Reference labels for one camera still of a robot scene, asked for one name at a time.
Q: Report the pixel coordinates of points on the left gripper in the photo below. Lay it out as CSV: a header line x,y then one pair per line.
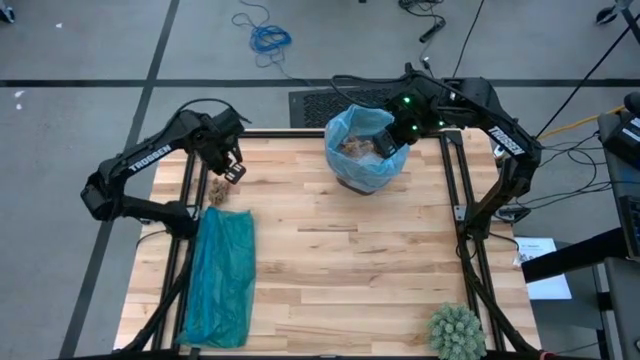
x,y
222,135

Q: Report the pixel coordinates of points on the black caster wheel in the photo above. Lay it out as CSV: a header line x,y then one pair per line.
x,y
6,15

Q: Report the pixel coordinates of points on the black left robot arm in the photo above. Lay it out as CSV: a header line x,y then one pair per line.
x,y
150,157

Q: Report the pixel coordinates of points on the black power strip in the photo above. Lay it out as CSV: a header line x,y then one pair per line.
x,y
432,31

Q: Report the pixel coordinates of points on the black perforated floor mat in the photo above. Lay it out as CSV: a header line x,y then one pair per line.
x,y
315,107

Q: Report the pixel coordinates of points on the teal trash bag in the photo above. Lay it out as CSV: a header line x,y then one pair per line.
x,y
220,280

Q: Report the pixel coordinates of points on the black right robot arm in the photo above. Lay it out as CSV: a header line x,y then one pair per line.
x,y
505,141

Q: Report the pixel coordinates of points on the light blue trash bag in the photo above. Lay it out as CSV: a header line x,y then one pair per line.
x,y
365,172

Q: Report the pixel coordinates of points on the dark grey trash bin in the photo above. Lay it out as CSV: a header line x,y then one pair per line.
x,y
360,189

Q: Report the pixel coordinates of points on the black stand base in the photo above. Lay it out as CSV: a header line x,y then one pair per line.
x,y
607,15

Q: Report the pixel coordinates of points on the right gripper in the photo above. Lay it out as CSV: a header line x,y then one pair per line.
x,y
412,120

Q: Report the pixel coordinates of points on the black box with white label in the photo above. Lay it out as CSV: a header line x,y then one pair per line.
x,y
620,142

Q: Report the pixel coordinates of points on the white power adapter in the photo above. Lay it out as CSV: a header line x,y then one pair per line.
x,y
498,150

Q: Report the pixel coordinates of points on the grey cabinet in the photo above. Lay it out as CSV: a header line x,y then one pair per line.
x,y
625,310

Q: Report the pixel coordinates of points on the green succulent plant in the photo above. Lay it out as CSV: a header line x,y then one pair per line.
x,y
455,332

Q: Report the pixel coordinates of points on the brown paper ball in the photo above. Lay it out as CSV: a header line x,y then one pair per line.
x,y
369,146
219,192
351,146

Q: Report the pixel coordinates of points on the white paper sheet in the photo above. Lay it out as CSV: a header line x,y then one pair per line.
x,y
550,289

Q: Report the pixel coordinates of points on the dark laptop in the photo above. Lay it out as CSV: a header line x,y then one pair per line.
x,y
632,225

